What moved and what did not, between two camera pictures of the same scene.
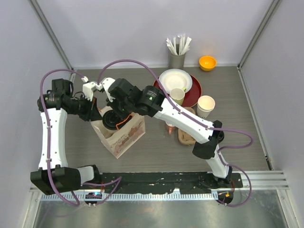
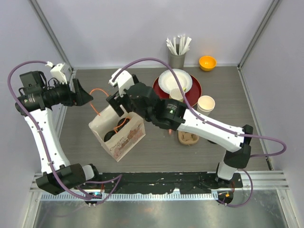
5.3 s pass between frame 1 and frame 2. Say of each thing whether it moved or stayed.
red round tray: stayed
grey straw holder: stayed
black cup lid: moved
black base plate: stayed
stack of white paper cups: stayed
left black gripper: moved
